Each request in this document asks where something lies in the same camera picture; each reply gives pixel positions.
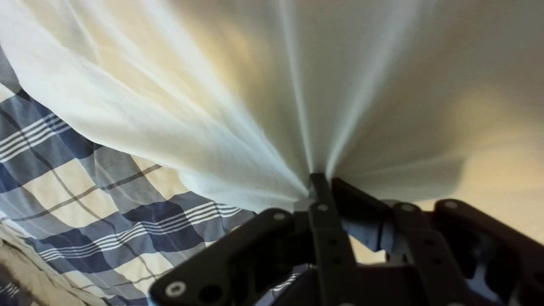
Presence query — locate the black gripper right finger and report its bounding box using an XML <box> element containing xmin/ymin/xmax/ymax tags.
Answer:
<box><xmin>331</xmin><ymin>177</ymin><xmax>544</xmax><ymax>306</ymax></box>

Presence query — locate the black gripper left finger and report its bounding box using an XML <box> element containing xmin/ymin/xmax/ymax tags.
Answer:
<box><xmin>149</xmin><ymin>172</ymin><xmax>361</xmax><ymax>306</ymax></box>

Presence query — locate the white pillow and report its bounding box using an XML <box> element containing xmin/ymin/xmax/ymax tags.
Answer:
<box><xmin>0</xmin><ymin>0</ymin><xmax>544</xmax><ymax>247</ymax></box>

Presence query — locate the large checked pillow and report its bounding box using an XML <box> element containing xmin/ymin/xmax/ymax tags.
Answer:
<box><xmin>0</xmin><ymin>50</ymin><xmax>399</xmax><ymax>306</ymax></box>

